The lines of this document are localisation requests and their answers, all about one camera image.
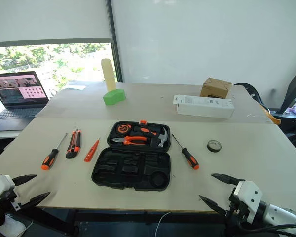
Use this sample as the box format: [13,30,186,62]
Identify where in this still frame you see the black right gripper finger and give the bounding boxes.
[210,173,246,186]
[198,194,230,216]

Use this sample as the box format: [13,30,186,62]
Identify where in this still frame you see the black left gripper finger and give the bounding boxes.
[11,174,38,187]
[19,191,51,211]

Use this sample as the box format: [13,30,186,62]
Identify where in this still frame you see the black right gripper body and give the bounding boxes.
[225,184,250,224]

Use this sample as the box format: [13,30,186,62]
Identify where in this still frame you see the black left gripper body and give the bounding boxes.
[0,188,23,212]

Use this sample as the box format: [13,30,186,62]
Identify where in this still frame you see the screwdriver black orange handle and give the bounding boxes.
[41,132,68,171]
[171,133,200,170]

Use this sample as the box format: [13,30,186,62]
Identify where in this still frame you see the black orange utility knife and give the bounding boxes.
[65,128,82,159]

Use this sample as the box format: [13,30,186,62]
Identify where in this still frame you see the orange voltage tester pen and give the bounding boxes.
[83,137,101,163]

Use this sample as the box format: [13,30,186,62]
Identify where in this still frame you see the black tool case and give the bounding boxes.
[91,120,172,192]

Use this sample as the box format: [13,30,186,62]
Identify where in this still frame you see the black electrical tape roll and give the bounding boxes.
[207,139,223,153]

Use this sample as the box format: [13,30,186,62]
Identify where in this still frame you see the long white cardboard box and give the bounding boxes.
[173,94,236,120]

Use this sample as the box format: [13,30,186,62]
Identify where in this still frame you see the orange curved plastic piece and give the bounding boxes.
[259,103,282,124]

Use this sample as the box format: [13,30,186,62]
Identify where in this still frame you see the black laptop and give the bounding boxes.
[0,71,50,132]

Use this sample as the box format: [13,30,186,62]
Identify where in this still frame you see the black office chair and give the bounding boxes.
[271,110,296,159]

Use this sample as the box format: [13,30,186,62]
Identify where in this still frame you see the brown cardboard box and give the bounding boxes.
[200,77,233,99]

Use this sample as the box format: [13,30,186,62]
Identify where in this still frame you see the orange black tape measure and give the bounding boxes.
[117,124,132,135]

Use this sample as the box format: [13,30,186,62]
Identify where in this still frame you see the cream foam cylinder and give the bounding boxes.
[101,58,117,92]

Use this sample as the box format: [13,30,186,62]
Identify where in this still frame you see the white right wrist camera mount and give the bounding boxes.
[232,180,263,224]

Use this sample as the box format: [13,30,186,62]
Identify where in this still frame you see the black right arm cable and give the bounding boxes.
[233,216,296,236]

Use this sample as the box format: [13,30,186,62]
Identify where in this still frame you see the white cable under table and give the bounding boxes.
[154,211,172,237]

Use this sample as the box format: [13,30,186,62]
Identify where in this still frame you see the black table frame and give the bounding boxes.
[41,208,229,237]

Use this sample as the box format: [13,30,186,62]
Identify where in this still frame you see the claw hammer black orange handle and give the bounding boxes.
[132,126,169,148]

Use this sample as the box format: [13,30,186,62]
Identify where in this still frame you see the black bag strap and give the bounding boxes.
[232,82,271,112]

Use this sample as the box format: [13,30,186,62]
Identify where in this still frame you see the orange handled pliers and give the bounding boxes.
[111,135,148,147]

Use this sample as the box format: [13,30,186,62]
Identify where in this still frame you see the black window post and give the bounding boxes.
[106,0,124,83]

